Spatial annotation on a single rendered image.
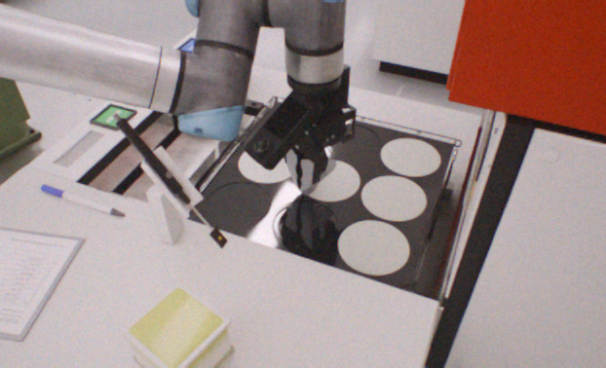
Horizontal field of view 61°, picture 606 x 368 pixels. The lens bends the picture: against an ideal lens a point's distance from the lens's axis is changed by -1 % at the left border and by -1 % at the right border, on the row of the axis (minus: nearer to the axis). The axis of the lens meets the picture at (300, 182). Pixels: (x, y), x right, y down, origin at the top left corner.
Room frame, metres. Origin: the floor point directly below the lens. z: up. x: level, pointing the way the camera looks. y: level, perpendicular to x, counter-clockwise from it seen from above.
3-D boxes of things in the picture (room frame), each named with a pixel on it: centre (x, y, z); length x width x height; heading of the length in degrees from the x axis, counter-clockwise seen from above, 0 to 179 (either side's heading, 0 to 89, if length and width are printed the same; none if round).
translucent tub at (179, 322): (0.27, 0.12, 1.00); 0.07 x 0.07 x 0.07; 52
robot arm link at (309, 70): (0.60, -0.02, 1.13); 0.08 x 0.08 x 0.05
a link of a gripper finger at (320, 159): (0.57, -0.02, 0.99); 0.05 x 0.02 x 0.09; 41
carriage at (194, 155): (0.71, 0.20, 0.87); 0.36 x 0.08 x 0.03; 157
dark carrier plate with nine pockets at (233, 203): (0.62, -0.05, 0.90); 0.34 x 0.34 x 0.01; 67
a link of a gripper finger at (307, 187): (0.58, -0.03, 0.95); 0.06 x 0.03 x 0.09; 131
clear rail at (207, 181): (0.69, 0.12, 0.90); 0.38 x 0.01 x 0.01; 157
